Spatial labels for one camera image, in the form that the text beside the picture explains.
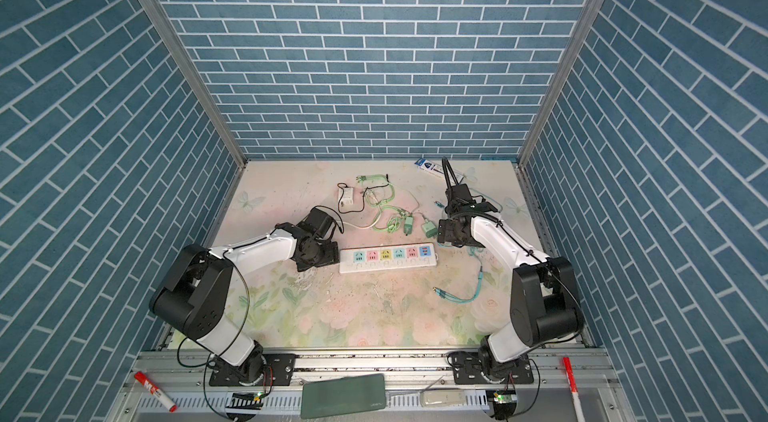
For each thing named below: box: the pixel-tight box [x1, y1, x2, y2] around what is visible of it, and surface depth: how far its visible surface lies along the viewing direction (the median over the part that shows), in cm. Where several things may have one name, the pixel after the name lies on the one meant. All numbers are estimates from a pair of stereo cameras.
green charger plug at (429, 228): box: [422, 219, 438, 238], surface depth 101 cm
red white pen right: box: [562, 357, 586, 422], surface depth 72 cm
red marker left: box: [134, 371, 177, 413], surface depth 71 cm
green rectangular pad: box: [300, 373, 387, 419], surface depth 71 cm
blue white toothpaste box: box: [414, 158, 444, 177], surface depth 121 cm
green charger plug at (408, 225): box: [404, 216, 413, 236], surface depth 101 cm
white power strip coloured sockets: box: [339, 242, 438, 274], surface depth 93 cm
